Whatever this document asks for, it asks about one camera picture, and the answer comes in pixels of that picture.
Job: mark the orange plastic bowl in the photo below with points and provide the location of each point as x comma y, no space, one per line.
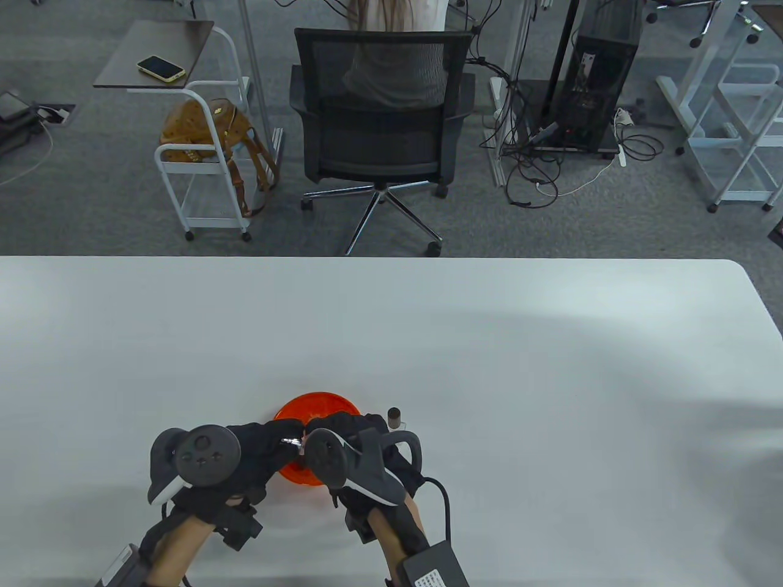
318,403

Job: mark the black wrist sensor box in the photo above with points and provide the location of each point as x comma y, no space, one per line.
122,565
437,568

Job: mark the person's right hand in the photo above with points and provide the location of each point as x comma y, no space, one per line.
348,422

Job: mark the chair base with castors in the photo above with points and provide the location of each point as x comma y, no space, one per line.
696,41

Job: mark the person's right forearm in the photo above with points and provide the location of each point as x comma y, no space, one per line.
388,538

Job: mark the floor socket box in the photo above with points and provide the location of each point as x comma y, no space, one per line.
58,115

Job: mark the black left wrist sensor box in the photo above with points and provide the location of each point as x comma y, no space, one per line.
122,565

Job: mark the white desk leg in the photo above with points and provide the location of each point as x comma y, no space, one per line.
495,168

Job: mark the white desk frame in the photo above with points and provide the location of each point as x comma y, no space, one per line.
702,49

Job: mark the brown leather bag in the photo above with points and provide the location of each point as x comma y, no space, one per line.
196,128

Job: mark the white power strip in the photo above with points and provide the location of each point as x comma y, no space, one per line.
621,156

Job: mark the black computer tower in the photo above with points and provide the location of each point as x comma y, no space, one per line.
596,73

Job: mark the yellow smartphone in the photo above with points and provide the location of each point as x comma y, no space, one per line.
160,68

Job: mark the grey right hand controller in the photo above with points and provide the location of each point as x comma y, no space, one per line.
324,458

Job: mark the black right wrist sensor box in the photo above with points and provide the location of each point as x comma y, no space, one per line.
437,568

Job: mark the person's left forearm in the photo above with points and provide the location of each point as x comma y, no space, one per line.
180,550

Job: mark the grey left hand controller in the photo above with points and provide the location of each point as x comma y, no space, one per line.
208,455

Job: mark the person's left hand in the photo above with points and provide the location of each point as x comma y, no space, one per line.
263,446

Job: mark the black floor device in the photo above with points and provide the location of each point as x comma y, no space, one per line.
12,107

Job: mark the white cart with dark top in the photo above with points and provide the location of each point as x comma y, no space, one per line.
156,46

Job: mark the black mesh office chair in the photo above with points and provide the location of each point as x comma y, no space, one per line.
379,140

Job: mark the white rolling rack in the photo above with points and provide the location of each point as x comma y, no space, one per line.
743,196

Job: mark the grey hand controller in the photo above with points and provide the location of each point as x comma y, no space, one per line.
324,458
208,455

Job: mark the black desk leg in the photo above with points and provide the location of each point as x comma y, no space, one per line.
563,58

